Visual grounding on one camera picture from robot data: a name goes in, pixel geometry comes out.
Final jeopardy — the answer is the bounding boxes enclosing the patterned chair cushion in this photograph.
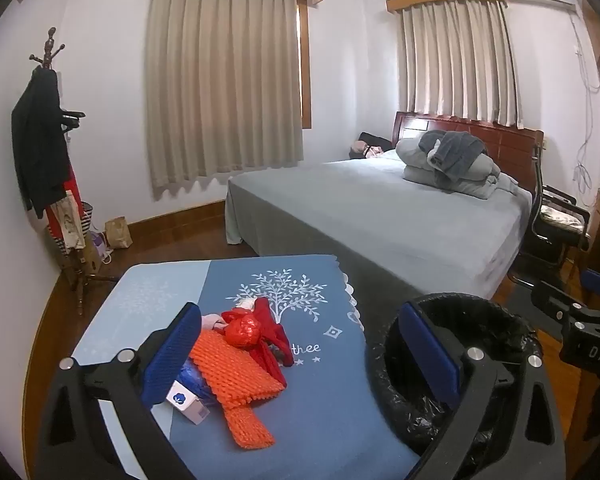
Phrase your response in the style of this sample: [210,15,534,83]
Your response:
[537,202,588,228]

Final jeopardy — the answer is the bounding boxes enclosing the white wall cables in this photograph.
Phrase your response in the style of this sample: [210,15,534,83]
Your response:
[570,10,600,208]

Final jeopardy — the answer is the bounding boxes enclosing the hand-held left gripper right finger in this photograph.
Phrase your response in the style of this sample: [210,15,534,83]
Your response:
[398,302,567,480]

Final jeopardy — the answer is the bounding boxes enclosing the wooden window frame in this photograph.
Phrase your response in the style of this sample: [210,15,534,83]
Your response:
[296,0,313,130]

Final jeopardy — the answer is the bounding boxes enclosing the wooden headboard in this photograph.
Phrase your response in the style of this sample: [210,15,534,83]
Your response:
[392,111,545,193]

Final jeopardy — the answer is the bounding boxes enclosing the brown paper bag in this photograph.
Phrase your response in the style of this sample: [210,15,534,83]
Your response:
[104,216,132,250]

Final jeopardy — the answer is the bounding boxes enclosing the red plastic bag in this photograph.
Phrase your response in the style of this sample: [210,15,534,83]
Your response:
[221,310,263,348]

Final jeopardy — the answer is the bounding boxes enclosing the wide beige curtain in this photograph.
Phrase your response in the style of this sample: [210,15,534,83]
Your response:
[145,0,306,191]

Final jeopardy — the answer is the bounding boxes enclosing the folded light grey quilt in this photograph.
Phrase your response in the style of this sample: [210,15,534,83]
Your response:
[396,130,520,201]

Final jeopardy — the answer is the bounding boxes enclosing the black coat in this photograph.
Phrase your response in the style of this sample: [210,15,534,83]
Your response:
[11,67,72,220]

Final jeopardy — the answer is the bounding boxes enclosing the wooden coat rack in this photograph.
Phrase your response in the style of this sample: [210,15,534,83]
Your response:
[29,26,121,317]

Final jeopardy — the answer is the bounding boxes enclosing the black bagged trash bin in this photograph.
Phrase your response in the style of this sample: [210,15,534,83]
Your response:
[367,292,548,480]

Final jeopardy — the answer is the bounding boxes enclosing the bed with grey sheet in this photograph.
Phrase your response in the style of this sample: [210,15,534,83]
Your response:
[224,147,533,311]

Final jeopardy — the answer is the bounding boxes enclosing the narrow beige curtain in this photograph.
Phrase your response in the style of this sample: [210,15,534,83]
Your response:
[401,0,523,128]

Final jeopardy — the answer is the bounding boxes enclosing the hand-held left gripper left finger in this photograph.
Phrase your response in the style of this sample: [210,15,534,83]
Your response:
[36,302,203,480]

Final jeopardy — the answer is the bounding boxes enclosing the beige tote bag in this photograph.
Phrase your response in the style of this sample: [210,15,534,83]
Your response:
[55,190,87,256]

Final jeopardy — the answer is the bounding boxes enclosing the dark pile behind bed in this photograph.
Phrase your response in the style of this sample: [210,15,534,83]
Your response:
[350,131,397,160]

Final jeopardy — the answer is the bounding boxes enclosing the red garment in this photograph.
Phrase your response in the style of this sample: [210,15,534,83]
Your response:
[45,167,78,241]

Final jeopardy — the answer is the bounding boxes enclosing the orange foam net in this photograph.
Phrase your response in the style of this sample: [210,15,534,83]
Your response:
[187,330,287,450]

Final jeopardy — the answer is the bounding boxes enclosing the striped bag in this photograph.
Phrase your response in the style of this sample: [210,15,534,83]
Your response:
[77,201,97,248]

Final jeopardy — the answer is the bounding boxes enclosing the dark grey clothes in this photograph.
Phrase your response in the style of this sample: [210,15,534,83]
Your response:
[419,130,486,181]

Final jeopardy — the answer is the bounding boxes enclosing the blue plastic bag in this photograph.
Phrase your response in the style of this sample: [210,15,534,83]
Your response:
[177,362,221,406]

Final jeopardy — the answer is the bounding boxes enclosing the small white carton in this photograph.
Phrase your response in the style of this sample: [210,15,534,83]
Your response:
[166,379,211,426]

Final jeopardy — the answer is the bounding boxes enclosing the blue tree print tablecloth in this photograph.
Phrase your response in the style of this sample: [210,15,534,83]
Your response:
[55,254,421,480]

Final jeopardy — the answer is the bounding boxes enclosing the dark grey floor mat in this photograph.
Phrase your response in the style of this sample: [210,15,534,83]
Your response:
[497,282,563,331]

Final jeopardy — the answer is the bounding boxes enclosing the black office chair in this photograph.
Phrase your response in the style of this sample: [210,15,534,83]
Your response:
[510,147,592,291]

